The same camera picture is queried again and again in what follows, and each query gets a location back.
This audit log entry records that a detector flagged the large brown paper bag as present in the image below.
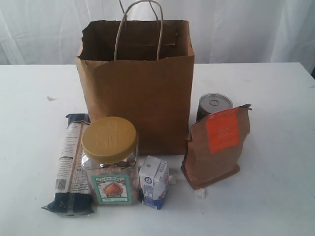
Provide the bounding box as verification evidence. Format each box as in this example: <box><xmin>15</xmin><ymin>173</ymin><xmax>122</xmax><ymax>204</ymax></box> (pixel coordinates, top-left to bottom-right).
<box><xmin>76</xmin><ymin>8</ymin><xmax>194</xmax><ymax>155</ymax></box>

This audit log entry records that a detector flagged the dark can with pull-tab lid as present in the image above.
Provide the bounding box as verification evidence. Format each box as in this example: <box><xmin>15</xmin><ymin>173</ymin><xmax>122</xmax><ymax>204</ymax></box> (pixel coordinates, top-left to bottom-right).
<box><xmin>196</xmin><ymin>93</ymin><xmax>233</xmax><ymax>122</ymax></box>

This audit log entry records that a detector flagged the small blue white milk carton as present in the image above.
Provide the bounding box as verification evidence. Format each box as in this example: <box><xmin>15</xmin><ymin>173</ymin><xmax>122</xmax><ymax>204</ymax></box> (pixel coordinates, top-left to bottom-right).
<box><xmin>139</xmin><ymin>155</ymin><xmax>169</xmax><ymax>210</ymax></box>

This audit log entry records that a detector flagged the nut jar with yellow lid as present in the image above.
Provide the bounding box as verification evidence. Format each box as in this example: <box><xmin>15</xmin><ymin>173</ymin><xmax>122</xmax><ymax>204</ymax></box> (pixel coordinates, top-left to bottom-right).
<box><xmin>81</xmin><ymin>117</ymin><xmax>140</xmax><ymax>205</ymax></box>

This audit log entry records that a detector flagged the brown pouch with orange label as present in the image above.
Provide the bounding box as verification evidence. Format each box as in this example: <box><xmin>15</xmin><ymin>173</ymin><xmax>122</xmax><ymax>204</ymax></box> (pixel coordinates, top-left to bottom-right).
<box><xmin>181</xmin><ymin>104</ymin><xmax>251</xmax><ymax>190</ymax></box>

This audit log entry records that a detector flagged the white crumpled pellet middle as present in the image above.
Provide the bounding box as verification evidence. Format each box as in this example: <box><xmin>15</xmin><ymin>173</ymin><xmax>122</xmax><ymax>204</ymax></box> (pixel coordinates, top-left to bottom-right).
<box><xmin>168</xmin><ymin>175</ymin><xmax>177</xmax><ymax>184</ymax></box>

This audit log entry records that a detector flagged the white crumpled pellet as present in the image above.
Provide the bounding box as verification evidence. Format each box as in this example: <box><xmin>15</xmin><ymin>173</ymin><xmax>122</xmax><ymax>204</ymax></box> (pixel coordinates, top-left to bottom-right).
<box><xmin>194</xmin><ymin>188</ymin><xmax>206</xmax><ymax>199</ymax></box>
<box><xmin>168</xmin><ymin>175</ymin><xmax>177</xmax><ymax>184</ymax></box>

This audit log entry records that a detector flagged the white crumpled pellet right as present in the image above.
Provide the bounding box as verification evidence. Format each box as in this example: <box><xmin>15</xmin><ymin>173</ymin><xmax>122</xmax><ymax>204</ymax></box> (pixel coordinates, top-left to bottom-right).
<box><xmin>194</xmin><ymin>188</ymin><xmax>206</xmax><ymax>199</ymax></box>

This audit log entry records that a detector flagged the white paper scrap on table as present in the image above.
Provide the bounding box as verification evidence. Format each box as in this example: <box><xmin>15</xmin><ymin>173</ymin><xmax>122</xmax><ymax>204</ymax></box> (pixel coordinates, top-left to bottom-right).
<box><xmin>47</xmin><ymin>96</ymin><xmax>56</xmax><ymax>101</ymax></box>

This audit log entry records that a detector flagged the dark noodle packet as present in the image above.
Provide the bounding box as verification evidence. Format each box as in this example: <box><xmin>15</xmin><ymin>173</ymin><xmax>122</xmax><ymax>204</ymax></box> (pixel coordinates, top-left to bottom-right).
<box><xmin>42</xmin><ymin>114</ymin><xmax>94</xmax><ymax>217</ymax></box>

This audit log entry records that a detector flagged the white backdrop curtain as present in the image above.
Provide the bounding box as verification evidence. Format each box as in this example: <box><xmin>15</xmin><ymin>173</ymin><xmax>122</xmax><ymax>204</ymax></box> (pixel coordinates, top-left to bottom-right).
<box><xmin>0</xmin><ymin>0</ymin><xmax>315</xmax><ymax>71</ymax></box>

